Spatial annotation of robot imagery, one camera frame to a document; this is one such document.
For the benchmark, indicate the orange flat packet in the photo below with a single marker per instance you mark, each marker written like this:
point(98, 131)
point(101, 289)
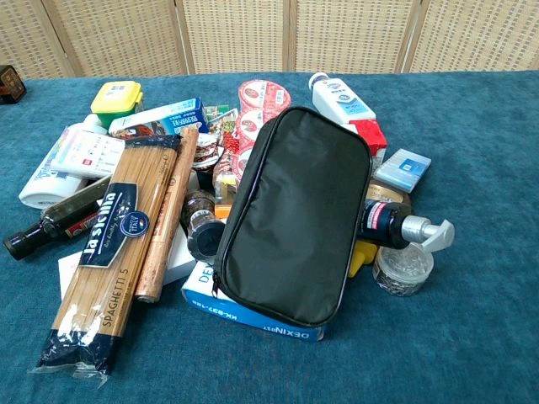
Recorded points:
point(222, 209)

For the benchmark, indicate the dark bottle silver pump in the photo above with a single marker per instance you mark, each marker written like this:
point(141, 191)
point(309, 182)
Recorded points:
point(387, 223)

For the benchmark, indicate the blue white calculator box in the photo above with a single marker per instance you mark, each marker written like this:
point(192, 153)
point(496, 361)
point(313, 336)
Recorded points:
point(202, 290)

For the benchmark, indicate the small green box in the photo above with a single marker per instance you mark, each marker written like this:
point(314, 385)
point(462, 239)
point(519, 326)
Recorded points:
point(217, 113)

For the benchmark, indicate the yellow green lidded container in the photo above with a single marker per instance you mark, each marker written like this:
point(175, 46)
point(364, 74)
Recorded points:
point(115, 99)

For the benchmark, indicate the flat white box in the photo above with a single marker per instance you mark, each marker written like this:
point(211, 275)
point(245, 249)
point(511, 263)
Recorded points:
point(179, 256)

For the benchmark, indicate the clear jar of pins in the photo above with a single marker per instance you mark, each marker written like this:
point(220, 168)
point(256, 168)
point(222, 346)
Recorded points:
point(402, 269)

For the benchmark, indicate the woven folding screen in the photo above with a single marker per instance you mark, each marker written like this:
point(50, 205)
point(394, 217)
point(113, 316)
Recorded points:
point(236, 33)

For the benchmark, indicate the long blue white carton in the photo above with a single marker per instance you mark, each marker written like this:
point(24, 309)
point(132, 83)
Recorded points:
point(168, 115)

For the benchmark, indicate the black zip pouch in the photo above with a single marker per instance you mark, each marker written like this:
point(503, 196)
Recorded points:
point(295, 210)

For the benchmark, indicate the red white carton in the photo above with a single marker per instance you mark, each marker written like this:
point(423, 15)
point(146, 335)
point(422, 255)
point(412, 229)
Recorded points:
point(372, 139)

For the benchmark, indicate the brown white sachet packet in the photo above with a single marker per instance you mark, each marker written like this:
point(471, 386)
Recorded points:
point(206, 151)

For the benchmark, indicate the colourful snack packet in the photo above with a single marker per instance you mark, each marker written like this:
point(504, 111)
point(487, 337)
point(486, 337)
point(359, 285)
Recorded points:
point(225, 124)

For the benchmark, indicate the large white lotion bottle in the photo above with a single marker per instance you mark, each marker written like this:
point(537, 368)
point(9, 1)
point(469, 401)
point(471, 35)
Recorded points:
point(46, 187)

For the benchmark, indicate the yellow plastic object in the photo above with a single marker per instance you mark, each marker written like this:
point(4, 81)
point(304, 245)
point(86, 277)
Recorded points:
point(363, 254)

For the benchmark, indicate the black top pepper grinder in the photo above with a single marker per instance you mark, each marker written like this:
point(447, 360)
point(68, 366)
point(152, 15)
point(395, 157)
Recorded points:
point(202, 227)

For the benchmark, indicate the white bottle blue label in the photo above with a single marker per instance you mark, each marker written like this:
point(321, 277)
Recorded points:
point(339, 101)

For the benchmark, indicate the colour highlighter marker pack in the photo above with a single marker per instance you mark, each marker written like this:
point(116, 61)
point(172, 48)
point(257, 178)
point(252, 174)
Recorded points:
point(90, 153)

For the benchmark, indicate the copper brown foil roll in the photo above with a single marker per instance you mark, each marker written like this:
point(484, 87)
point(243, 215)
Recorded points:
point(168, 210)

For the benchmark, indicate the La Sicilia spaghetti pack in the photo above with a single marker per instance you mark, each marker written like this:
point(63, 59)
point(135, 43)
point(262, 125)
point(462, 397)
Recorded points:
point(113, 235)

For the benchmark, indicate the dark olive oil bottle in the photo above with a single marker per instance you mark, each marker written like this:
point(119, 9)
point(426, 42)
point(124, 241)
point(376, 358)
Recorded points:
point(50, 225)

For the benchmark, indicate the red white yogurt cup pack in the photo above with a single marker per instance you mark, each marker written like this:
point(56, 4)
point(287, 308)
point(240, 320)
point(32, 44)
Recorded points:
point(263, 94)

